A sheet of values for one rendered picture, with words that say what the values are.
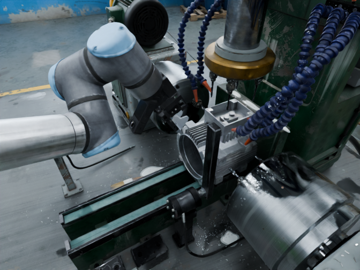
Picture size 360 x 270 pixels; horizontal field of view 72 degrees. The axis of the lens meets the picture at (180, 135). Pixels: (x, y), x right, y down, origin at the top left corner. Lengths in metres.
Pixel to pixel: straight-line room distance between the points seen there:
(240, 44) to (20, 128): 0.49
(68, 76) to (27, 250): 0.60
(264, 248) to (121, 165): 0.69
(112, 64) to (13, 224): 0.71
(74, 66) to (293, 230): 0.56
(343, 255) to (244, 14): 0.50
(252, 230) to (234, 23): 0.47
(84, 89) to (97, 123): 0.08
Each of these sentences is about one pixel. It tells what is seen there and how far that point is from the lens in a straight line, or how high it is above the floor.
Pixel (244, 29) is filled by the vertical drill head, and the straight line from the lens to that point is 0.62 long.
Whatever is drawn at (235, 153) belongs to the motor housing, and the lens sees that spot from 0.78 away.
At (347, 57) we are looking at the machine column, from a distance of 0.73.
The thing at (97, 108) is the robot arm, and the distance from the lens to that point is 0.57.
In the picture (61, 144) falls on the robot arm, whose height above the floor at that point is 1.28.
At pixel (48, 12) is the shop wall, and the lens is 6.30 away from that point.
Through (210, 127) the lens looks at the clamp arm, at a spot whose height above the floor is 1.25.
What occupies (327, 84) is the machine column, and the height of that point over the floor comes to 1.26.
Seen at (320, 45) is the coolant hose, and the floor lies 1.42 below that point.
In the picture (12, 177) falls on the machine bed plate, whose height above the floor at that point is 0.80.
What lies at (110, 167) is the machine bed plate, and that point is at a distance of 1.09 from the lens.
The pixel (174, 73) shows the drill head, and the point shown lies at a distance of 0.93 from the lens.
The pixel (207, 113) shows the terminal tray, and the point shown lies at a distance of 0.77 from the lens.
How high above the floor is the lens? 1.59
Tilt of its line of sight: 41 degrees down
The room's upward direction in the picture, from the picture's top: straight up
